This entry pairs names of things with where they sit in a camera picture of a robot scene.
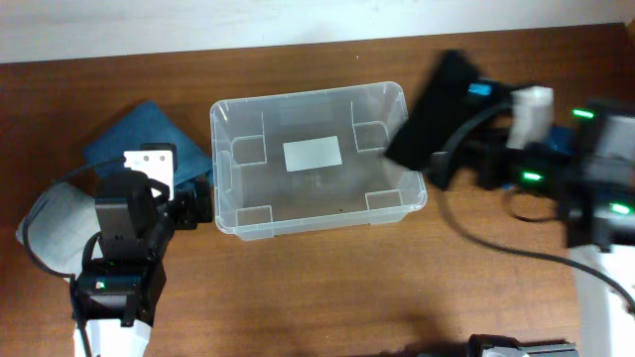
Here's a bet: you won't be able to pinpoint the dark blue folded jeans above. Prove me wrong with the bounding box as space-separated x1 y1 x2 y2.
82 101 213 190

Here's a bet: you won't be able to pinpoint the black camera cable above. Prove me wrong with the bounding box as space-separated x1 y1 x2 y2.
21 155 125 357
436 98 635 314

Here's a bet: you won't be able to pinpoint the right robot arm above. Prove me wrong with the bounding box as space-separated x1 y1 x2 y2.
427 80 634 356

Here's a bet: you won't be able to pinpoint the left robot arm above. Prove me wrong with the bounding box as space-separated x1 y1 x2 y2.
69 143 213 356

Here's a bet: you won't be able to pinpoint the left black camera cable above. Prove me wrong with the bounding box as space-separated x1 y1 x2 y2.
21 155 125 357

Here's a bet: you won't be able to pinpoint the white label in container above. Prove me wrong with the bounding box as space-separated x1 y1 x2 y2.
283 136 342 173

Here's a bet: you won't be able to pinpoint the black taped clothing bundle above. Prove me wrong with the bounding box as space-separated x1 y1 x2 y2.
384 50 479 171

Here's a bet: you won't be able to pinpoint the blue taped clothing bundle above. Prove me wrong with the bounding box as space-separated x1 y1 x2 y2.
497 127 574 195

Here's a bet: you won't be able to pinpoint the light blue jeans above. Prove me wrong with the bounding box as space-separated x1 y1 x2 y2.
28 182 100 276

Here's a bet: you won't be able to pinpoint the clear plastic storage container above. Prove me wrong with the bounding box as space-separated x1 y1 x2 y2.
209 81 428 241

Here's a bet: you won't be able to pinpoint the right black camera cable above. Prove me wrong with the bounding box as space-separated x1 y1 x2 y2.
436 98 635 314

